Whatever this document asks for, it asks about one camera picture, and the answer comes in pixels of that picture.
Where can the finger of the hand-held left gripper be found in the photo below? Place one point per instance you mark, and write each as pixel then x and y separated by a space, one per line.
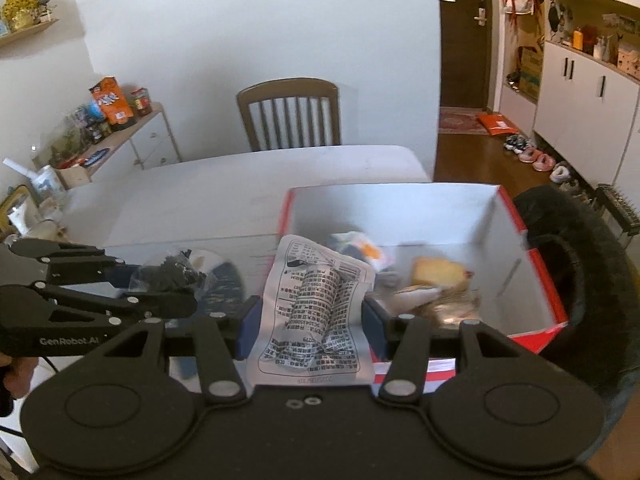
pixel 75 260
pixel 100 305

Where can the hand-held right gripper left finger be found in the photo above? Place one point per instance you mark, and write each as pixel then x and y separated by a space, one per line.
pixel 247 327

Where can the white sideboard cabinet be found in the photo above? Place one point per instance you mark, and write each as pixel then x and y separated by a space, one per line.
pixel 145 145

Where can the pink slipper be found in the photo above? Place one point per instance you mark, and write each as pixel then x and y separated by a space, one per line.
pixel 528 155
pixel 543 163

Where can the white marble desktop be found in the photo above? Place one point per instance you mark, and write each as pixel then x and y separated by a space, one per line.
pixel 225 195

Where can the red cardboard box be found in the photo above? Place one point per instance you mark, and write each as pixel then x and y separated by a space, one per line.
pixel 540 290

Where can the grey slipper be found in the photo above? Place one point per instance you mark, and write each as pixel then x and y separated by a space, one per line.
pixel 560 172

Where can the white patterned pitcher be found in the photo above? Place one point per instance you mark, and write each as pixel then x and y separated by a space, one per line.
pixel 42 180

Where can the round dark blue placemat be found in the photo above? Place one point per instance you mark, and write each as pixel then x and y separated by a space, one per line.
pixel 225 285

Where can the patterned door rug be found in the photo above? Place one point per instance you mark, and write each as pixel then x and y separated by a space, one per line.
pixel 460 121

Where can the open cardboard box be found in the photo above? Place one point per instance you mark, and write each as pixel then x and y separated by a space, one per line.
pixel 75 172

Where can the dark clear packet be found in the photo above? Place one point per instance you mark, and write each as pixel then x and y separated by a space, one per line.
pixel 167 275

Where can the glass jar with red contents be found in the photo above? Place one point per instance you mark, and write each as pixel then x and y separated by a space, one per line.
pixel 141 101

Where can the brown wooden chair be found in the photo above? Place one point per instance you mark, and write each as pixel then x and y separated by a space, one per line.
pixel 290 110

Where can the yellow flower bouquet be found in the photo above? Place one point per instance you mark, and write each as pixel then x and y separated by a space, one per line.
pixel 20 5

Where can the white floor cabinet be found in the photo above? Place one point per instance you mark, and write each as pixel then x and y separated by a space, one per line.
pixel 585 120

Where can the white cup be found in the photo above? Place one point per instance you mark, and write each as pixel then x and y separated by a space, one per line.
pixel 19 220

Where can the dark brown door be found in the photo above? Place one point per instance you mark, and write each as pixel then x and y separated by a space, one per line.
pixel 462 35

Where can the silver printed packet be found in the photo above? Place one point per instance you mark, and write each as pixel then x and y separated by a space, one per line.
pixel 315 310

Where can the pink clear packet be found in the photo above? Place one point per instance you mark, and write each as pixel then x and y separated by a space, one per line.
pixel 457 310

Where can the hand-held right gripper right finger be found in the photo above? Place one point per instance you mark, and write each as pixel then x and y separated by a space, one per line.
pixel 372 322

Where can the person's left hand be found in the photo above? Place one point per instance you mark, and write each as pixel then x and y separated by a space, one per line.
pixel 17 375

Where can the black metal rack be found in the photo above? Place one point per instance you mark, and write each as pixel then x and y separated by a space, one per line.
pixel 617 207

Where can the yellow framed tray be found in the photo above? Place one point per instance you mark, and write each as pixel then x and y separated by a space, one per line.
pixel 12 197

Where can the black furry seat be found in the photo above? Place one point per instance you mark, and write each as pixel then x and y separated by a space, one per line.
pixel 585 280

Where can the orange parcel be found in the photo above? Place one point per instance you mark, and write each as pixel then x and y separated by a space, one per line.
pixel 495 124

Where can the green printed carton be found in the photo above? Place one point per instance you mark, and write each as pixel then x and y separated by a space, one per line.
pixel 531 72

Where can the yellow duck toy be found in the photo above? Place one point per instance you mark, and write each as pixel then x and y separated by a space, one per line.
pixel 440 272

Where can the orange snack bag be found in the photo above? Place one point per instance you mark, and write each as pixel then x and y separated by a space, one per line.
pixel 112 102

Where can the wooden wall shelf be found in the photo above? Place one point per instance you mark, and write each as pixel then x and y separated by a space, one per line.
pixel 27 32

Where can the black and white shoes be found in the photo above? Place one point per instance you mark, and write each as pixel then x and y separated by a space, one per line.
pixel 517 143

